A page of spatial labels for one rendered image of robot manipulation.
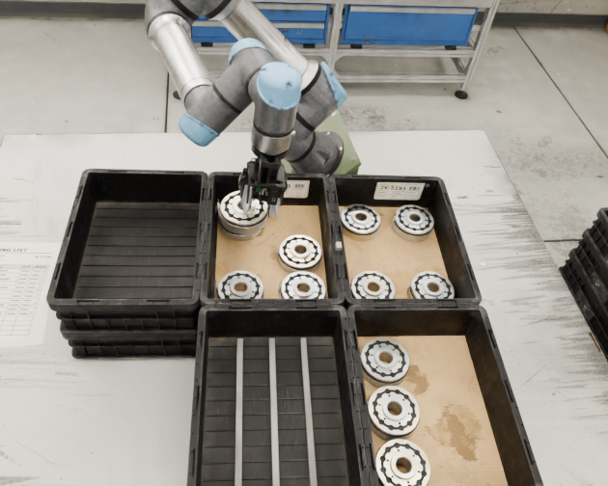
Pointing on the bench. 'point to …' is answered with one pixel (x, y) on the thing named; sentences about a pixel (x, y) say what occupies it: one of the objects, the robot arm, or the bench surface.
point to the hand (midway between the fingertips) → (259, 208)
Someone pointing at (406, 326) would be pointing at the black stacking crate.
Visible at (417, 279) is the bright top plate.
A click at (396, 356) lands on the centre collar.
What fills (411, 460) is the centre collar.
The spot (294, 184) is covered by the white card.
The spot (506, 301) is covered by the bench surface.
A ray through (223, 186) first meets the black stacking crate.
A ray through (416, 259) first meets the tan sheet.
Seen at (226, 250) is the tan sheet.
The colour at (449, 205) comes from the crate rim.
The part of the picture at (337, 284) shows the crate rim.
